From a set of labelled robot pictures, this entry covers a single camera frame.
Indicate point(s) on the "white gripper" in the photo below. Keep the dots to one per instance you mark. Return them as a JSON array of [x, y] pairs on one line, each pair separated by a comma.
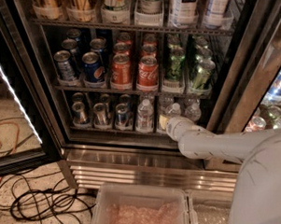
[[173, 127]]

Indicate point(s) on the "clear water bottle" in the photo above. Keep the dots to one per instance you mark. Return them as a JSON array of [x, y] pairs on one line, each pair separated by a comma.
[[193, 112], [172, 110], [144, 117]]

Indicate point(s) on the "bottom shelf right blue can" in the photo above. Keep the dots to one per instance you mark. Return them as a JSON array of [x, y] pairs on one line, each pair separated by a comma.
[[122, 114]]

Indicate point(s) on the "bottom shelf middle can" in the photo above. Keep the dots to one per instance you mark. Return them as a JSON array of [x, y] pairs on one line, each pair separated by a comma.
[[100, 114]]

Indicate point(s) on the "bottom shelf left can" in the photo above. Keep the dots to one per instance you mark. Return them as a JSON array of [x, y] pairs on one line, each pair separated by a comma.
[[80, 114]]

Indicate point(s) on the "fridge bottom metal grille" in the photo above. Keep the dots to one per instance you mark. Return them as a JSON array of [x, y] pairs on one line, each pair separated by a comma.
[[90, 169]]

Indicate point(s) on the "closed right fridge door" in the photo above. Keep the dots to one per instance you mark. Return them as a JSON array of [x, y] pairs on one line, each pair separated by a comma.
[[251, 63]]

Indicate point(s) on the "open fridge glass door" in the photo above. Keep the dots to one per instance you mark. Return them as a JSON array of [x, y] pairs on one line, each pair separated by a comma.
[[13, 72]]

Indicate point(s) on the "front right Coca-Cola can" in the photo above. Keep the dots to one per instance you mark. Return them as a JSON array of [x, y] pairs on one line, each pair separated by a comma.
[[148, 71]]

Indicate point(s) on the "front left orange soda can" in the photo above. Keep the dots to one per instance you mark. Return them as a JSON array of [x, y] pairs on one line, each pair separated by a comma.
[[121, 69]]

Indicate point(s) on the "front left green can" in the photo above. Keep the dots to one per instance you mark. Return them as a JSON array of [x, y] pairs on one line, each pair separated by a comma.
[[175, 64]]

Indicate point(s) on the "green can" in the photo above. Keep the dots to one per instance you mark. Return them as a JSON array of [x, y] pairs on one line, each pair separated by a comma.
[[175, 64], [204, 71]]

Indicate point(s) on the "front right green can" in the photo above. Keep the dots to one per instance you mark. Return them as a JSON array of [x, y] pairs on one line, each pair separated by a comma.
[[204, 71]]

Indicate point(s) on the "front Pepsi can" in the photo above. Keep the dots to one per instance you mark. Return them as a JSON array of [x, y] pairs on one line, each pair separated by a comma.
[[93, 67]]

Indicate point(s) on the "left clear plastic bin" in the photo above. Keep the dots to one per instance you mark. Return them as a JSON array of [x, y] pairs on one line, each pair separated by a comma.
[[139, 204]]

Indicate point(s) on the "clear plastic bin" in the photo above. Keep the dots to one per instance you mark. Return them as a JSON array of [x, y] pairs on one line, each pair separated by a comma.
[[139, 204], [209, 207]]

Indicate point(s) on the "right clear plastic bin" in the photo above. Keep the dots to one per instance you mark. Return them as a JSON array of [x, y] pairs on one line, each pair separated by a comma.
[[209, 207]]

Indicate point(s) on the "front left blue can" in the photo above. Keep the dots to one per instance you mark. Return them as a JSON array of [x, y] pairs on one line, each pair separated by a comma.
[[65, 65]]

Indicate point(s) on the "middle wire shelf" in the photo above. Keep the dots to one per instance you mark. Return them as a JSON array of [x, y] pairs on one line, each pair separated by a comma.
[[176, 95]]

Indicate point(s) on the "wire shelf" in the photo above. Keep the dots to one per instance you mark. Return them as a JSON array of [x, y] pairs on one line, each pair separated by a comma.
[[176, 95], [133, 28]]

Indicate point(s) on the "top wire shelf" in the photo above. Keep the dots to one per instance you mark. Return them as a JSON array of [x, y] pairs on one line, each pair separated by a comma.
[[133, 28]]

